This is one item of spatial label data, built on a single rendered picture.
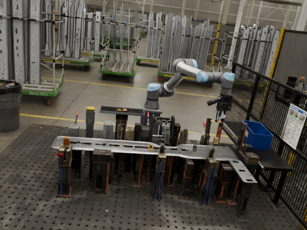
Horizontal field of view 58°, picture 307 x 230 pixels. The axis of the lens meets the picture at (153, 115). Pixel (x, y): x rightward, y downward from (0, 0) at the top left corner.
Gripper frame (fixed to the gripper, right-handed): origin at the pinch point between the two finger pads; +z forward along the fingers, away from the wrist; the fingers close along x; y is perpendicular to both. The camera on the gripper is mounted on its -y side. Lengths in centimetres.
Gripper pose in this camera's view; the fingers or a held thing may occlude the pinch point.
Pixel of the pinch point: (216, 119)
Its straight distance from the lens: 212.2
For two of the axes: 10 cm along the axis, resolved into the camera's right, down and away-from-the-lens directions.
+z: -1.3, 9.3, 3.3
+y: 9.9, 1.0, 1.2
